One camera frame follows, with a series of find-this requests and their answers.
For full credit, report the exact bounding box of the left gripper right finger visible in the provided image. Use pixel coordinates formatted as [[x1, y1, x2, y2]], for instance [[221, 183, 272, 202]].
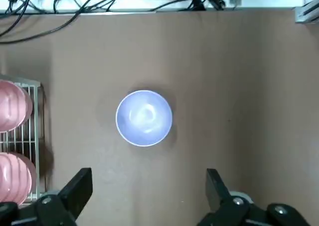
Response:
[[198, 168, 311, 226]]

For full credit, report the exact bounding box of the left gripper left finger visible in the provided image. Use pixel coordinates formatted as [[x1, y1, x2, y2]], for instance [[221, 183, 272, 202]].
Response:
[[0, 168, 93, 226]]

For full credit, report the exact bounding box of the lavender purple bowl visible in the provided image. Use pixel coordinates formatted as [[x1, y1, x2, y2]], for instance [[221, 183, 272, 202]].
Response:
[[115, 89, 173, 147]]

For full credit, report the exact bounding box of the pink bowl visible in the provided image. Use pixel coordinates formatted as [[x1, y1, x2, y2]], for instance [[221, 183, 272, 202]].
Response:
[[0, 152, 38, 206], [0, 79, 34, 133]]

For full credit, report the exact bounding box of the white wire dish rack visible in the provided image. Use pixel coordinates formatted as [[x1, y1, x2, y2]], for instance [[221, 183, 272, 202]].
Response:
[[0, 73, 46, 205]]

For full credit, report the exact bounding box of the aluminium camera post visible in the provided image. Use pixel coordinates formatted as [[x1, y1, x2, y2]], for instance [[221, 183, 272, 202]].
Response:
[[295, 0, 319, 24]]

